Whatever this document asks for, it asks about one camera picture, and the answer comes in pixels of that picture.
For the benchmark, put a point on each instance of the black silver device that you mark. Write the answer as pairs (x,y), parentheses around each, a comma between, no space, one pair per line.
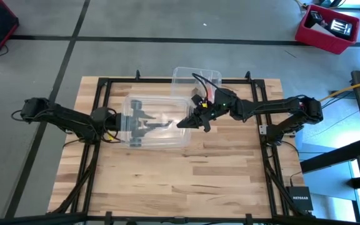
(339,28)

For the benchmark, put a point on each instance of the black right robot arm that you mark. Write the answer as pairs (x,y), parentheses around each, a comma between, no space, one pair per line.
(280,109)

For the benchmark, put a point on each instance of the clear plastic box lid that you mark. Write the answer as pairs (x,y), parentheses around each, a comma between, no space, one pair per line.
(173,106)

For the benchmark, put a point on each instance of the red plastic bin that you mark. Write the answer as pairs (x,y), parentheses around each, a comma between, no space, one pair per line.
(320,40)

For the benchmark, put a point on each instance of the orange box label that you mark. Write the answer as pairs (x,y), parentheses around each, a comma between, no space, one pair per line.
(210,92)

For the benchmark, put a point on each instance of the clear plastic storage box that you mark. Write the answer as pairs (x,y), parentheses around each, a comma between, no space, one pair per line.
(183,84)

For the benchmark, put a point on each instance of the black aluminium table frame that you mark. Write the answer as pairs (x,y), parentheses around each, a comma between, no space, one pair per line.
(136,80)

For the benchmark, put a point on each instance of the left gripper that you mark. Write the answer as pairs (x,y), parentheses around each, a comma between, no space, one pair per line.
(136,123)

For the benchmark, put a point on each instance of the black Netgear switch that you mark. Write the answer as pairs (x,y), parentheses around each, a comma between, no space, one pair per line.
(299,198)

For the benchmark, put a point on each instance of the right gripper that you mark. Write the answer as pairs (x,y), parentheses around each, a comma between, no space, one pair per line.
(212,109)

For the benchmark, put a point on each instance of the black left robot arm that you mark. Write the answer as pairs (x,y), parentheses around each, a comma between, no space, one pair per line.
(67,120)

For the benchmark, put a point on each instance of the small black device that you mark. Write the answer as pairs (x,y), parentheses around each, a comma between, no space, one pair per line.
(314,17)

